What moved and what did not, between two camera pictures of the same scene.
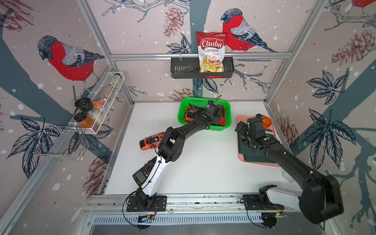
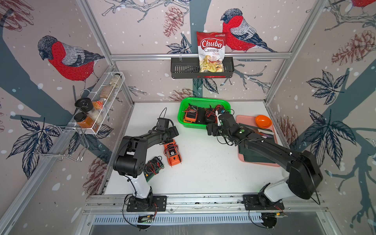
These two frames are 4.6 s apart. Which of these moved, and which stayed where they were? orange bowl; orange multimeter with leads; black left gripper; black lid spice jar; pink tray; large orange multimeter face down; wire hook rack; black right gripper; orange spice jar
Moved: black left gripper; large orange multimeter face down; black right gripper
Stayed: orange multimeter with leads; orange spice jar; black lid spice jar; wire hook rack; pink tray; orange bowl
